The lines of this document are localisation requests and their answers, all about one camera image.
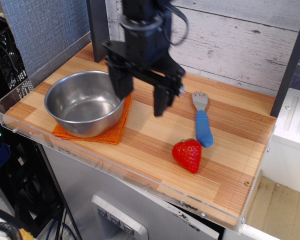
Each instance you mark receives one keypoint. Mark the black plastic crate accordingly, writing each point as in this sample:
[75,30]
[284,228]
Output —
[13,76]

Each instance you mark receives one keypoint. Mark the red toy strawberry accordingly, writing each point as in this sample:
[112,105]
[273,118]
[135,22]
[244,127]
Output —
[188,153]

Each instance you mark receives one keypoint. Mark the stainless steel cabinet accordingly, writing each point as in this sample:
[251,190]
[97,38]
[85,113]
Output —
[104,207]

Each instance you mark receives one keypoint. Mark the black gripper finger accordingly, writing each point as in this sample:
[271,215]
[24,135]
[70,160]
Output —
[122,81]
[163,98]

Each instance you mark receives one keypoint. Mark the white appliance at right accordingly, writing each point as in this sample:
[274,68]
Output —
[281,160]

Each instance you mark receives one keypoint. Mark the blue handled fork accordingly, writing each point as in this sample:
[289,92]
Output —
[202,127]

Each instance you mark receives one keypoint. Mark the orange knitted cloth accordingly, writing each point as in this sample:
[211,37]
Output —
[112,136]

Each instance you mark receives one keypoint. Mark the dark grey right post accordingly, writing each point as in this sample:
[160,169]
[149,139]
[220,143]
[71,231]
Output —
[287,78]

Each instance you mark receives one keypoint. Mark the dark grey left post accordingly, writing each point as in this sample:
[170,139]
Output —
[99,29]

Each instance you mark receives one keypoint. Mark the stainless steel bowl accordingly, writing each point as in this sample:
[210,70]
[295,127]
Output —
[84,104]

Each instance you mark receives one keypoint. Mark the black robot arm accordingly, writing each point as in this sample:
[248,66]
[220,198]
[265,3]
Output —
[148,9]

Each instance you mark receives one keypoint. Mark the clear acrylic table guard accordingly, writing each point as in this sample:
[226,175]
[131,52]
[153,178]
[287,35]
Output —
[240,122]

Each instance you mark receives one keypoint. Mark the dark grey post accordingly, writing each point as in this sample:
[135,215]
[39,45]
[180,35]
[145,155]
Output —
[99,29]
[287,78]

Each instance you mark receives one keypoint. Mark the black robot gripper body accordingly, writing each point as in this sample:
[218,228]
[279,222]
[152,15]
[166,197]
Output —
[145,53]

